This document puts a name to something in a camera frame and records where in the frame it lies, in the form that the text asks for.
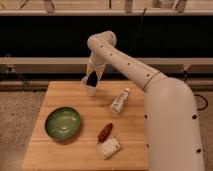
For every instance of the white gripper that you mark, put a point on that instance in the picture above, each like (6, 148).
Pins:
(95, 69)

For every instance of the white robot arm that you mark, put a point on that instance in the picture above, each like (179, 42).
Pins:
(171, 116)

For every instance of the white tube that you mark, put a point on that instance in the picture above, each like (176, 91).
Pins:
(119, 102)

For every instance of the green ceramic bowl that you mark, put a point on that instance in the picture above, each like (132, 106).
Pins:
(62, 123)

